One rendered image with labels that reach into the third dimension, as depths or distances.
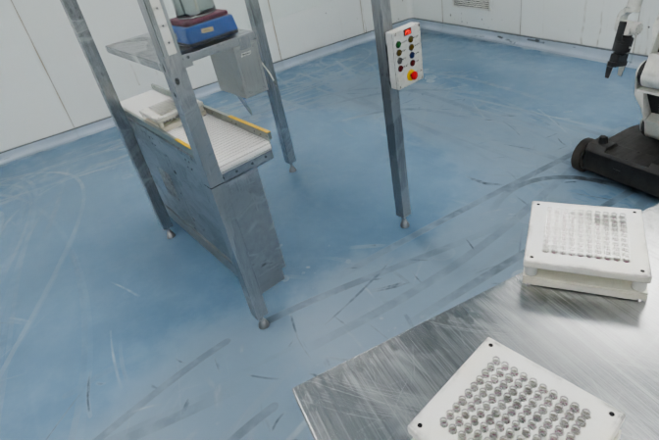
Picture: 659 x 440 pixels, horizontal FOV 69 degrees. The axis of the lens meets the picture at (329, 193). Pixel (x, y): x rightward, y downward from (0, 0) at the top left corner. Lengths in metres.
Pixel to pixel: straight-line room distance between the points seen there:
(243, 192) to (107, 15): 3.47
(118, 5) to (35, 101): 1.22
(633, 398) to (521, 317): 0.24
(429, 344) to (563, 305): 0.31
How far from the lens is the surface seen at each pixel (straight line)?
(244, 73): 1.88
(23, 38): 5.34
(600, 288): 1.21
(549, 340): 1.11
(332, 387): 1.04
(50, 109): 5.47
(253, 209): 2.22
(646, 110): 3.06
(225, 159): 1.96
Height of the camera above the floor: 1.63
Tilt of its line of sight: 32 degrees down
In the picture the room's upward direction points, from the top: 11 degrees counter-clockwise
